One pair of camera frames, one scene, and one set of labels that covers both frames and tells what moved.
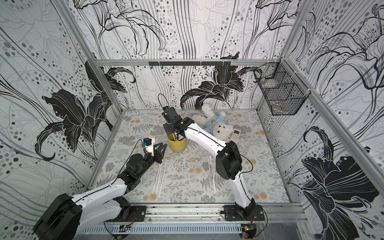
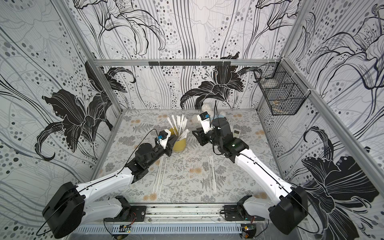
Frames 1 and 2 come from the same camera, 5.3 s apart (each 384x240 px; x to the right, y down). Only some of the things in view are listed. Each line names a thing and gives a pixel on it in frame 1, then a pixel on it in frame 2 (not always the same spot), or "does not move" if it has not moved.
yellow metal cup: (176, 145) does not move
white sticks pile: (210, 175) does not move
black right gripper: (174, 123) -> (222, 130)
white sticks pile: (157, 178) does not move
